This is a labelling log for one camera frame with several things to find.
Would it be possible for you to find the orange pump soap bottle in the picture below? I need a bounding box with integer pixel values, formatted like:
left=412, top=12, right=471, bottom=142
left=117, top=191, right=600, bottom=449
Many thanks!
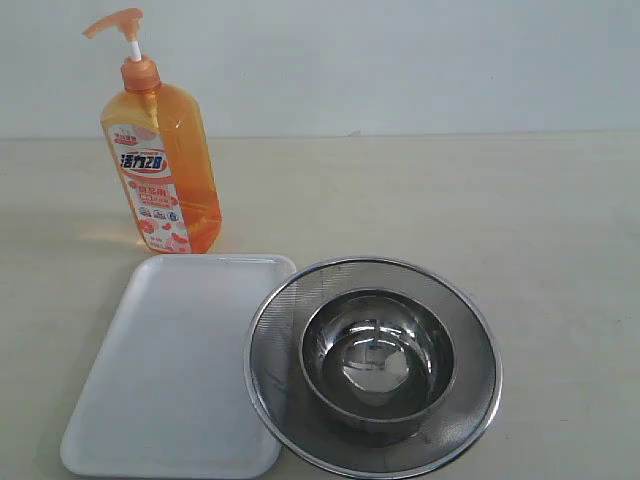
left=83, top=8, right=222, bottom=254

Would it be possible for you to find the small stainless steel bowl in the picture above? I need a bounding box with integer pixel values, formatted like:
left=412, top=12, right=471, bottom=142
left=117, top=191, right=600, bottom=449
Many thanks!
left=298, top=288, right=456, bottom=436

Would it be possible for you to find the steel mesh strainer basket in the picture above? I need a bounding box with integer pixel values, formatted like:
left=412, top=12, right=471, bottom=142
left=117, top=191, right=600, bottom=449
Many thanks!
left=244, top=256, right=503, bottom=479

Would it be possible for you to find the white rectangular plastic tray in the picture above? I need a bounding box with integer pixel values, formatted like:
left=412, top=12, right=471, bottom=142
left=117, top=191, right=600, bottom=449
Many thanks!
left=60, top=254, right=296, bottom=479

